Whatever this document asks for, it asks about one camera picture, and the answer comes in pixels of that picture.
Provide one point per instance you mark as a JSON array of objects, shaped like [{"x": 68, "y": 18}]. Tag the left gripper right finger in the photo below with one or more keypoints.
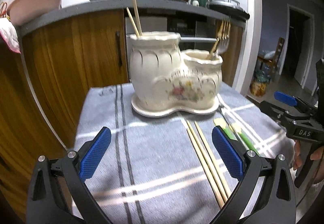
[{"x": 265, "y": 190}]

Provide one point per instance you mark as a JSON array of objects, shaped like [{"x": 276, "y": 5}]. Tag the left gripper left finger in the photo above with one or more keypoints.
[{"x": 46, "y": 202}]

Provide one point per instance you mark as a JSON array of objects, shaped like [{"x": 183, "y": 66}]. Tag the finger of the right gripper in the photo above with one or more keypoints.
[
  {"x": 284, "y": 98},
  {"x": 274, "y": 112}
]

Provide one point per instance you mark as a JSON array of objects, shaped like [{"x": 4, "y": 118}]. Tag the green yellow tulip spoon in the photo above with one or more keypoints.
[{"x": 243, "y": 137}]

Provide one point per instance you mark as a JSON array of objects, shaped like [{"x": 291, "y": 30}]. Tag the small silver spoon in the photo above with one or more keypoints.
[{"x": 223, "y": 113}]

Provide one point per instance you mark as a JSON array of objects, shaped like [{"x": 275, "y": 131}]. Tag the wooden chopstick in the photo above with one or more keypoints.
[
  {"x": 132, "y": 22},
  {"x": 205, "y": 164},
  {"x": 220, "y": 179},
  {"x": 137, "y": 17}
]

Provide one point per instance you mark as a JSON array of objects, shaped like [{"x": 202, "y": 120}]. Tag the grey kitchen countertop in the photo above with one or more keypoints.
[{"x": 104, "y": 5}]

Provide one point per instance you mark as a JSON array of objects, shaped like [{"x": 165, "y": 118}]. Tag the person's right hand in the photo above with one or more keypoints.
[{"x": 317, "y": 155}]

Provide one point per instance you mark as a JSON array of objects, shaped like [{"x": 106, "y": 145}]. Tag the wooden chair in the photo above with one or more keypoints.
[{"x": 272, "y": 61}]

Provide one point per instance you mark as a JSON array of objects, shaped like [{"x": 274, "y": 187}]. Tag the silver fork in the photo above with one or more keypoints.
[{"x": 222, "y": 46}]

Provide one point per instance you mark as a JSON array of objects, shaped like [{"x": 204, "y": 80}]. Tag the gold fork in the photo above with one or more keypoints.
[{"x": 223, "y": 33}]

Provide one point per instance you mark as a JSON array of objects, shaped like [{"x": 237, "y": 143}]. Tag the white ceramic utensil holder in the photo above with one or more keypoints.
[{"x": 166, "y": 79}]

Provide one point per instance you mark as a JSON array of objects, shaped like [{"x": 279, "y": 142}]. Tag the pink white dish cloth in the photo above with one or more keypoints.
[{"x": 9, "y": 35}]

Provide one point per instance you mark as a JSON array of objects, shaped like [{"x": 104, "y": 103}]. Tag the pink plastic basin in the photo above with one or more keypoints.
[{"x": 21, "y": 12}]

